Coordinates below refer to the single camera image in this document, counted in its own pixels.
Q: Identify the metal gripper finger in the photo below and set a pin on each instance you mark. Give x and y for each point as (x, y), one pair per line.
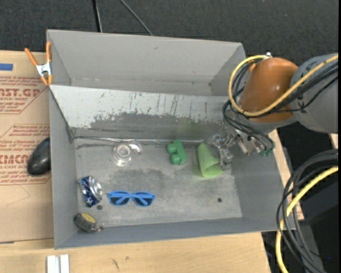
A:
(217, 141)
(226, 156)

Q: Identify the light green cloth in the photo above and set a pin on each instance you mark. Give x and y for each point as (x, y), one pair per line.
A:
(207, 161)

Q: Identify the green toy block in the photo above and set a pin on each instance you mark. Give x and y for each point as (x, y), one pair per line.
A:
(176, 152)

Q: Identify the grey metal bin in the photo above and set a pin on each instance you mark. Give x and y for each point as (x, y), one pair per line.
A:
(164, 181)

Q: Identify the clear glass cup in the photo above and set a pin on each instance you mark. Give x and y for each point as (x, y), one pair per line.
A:
(122, 153)

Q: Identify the blue sunglasses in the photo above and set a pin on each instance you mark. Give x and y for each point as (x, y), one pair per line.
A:
(130, 198)

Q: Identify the crushed blue can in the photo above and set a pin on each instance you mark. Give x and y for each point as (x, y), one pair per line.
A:
(91, 191)

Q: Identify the yellow and grey tape measure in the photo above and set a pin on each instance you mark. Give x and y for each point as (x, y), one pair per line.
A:
(85, 221)

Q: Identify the black computer mouse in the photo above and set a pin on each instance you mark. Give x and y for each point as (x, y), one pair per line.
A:
(39, 159)

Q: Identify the brown cardboard board, red print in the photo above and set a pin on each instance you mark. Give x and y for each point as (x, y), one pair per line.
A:
(20, 198)

